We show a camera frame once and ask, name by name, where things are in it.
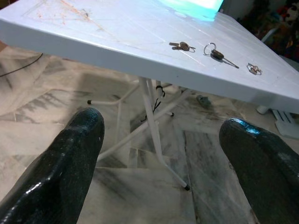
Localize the small grey floor object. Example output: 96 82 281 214
196 94 212 109

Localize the black cord on table leg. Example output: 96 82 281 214
140 85 166 123

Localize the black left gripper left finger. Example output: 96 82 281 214
0 106 105 224

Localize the pale cyan container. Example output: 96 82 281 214
158 0 225 21

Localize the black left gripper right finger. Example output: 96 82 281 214
219 118 299 224

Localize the black floor cable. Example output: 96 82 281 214
0 52 44 78

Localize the pile of colourful toys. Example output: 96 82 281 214
237 0 299 58

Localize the white plastic chair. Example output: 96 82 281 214
256 105 299 140

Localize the white plastic folding table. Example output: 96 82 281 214
0 0 299 191

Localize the brass key bunch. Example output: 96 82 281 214
169 41 196 53

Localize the black-headed key with ring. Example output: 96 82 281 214
203 42 240 69

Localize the small silver key bunch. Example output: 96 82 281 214
247 62 263 76

